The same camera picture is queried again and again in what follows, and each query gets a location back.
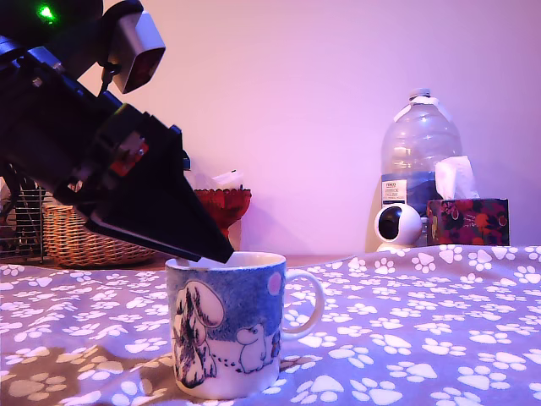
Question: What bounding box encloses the large clear water bottle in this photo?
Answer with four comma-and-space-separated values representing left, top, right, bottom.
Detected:
380, 87, 464, 251

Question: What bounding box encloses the wicker basket with handle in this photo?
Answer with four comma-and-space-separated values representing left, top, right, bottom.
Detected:
42, 205, 157, 268

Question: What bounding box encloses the dark floral tissue box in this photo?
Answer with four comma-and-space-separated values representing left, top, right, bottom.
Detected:
425, 197, 511, 247

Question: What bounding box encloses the red glass goblet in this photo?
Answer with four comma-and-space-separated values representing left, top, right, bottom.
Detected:
193, 188, 253, 251

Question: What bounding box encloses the metal wire utensil rack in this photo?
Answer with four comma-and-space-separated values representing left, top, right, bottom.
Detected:
0, 185, 47, 263

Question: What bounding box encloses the small white round camera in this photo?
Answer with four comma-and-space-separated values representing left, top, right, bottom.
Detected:
373, 204, 424, 254

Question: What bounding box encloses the blue cartoon print mug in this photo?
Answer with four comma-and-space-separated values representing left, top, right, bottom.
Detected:
164, 250, 326, 401

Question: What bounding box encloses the clear bottle with dark cap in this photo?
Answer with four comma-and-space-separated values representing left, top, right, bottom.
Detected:
182, 154, 200, 195

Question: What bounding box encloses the black looping cable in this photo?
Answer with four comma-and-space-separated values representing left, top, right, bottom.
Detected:
97, 61, 123, 95

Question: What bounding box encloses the grey paw print cloth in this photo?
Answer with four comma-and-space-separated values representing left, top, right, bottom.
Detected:
0, 244, 541, 406

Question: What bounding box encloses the small white candle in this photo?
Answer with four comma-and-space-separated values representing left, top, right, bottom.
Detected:
210, 168, 246, 191

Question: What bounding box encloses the white paper tissue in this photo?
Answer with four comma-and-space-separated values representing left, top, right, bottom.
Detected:
434, 155, 481, 200

